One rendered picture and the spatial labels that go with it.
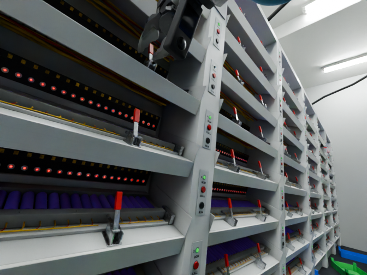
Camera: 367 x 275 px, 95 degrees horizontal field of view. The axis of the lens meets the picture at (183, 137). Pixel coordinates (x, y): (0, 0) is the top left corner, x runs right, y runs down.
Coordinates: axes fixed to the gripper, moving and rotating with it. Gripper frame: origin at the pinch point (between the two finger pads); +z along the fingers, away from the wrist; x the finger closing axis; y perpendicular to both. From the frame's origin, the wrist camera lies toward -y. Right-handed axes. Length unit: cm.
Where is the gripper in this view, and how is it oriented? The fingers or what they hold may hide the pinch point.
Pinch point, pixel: (146, 55)
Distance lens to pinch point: 51.0
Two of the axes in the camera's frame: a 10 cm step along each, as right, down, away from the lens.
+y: 0.0, -9.3, 3.8
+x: -7.1, -2.7, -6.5
